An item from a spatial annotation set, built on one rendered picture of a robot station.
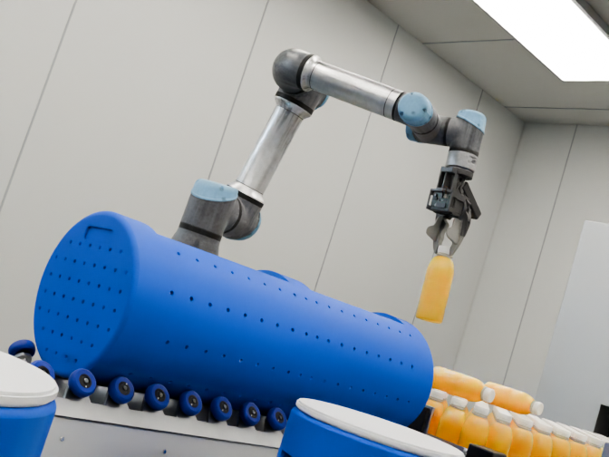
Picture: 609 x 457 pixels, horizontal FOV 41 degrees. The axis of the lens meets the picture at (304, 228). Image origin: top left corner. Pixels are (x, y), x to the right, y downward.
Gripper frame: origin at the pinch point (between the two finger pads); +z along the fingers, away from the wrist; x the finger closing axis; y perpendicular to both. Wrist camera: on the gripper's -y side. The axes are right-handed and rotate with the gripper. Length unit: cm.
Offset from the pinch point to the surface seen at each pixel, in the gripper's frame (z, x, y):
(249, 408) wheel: 44, 10, 59
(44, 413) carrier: 38, 65, 128
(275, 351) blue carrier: 32, 15, 60
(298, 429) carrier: 42, 38, 73
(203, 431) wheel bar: 49, 12, 70
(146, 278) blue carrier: 25, 16, 92
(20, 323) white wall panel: 64, -284, -30
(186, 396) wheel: 43, 12, 75
